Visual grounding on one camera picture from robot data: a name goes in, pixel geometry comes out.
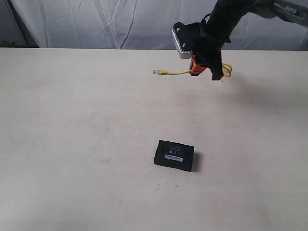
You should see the yellow ethernet cable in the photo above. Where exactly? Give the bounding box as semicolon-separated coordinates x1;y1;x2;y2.
152;62;233;77

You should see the dark window frame post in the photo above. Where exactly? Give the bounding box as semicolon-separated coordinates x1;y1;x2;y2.
5;0;29;47

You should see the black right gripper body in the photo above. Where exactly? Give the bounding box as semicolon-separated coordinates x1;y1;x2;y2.
193;38;223;81

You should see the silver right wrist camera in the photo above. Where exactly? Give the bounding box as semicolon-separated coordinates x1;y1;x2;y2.
172;22;200;59

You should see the white backdrop curtain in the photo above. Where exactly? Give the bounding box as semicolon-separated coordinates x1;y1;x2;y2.
0;0;308;50

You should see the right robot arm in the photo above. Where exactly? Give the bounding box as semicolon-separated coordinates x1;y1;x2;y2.
188;0;308;80

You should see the small black box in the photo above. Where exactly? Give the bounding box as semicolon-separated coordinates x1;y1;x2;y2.
154;140;194;172

